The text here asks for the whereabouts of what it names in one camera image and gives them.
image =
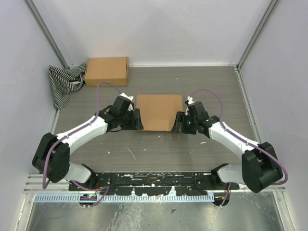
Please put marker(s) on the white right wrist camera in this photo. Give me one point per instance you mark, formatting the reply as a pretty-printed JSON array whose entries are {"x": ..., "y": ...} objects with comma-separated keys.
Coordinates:
[{"x": 187, "y": 103}]

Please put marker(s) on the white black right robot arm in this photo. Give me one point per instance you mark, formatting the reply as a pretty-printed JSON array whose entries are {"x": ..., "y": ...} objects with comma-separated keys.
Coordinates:
[{"x": 259, "y": 167}]

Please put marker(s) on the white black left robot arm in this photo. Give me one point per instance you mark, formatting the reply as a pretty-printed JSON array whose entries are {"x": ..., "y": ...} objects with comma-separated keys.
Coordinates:
[{"x": 52, "y": 157}]

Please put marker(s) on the slotted aluminium cable duct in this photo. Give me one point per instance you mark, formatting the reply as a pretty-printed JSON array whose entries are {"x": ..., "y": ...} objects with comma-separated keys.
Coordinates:
[{"x": 92, "y": 198}]

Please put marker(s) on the brown cardboard box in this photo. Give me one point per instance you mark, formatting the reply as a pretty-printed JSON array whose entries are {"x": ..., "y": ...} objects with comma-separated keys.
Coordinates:
[
  {"x": 158, "y": 112},
  {"x": 109, "y": 69}
]

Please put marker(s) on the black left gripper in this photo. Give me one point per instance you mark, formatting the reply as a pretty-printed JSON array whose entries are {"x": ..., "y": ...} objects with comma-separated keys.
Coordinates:
[{"x": 136, "y": 124}]

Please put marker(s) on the aluminium front frame rail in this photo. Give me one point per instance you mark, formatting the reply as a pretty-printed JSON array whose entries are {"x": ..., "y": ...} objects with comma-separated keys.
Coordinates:
[{"x": 34, "y": 185}]

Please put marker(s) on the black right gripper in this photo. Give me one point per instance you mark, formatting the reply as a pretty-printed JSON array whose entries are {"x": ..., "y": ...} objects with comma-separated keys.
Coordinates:
[{"x": 179, "y": 119}]

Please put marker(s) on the striped black white cloth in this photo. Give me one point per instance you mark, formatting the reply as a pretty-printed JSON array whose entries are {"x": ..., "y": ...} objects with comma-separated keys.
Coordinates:
[{"x": 64, "y": 82}]

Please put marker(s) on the closed brown cardboard box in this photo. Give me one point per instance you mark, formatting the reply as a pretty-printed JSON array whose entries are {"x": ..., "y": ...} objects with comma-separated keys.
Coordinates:
[{"x": 109, "y": 69}]

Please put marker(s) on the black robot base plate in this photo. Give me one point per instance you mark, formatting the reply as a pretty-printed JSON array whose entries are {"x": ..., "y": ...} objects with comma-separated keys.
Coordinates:
[{"x": 154, "y": 183}]

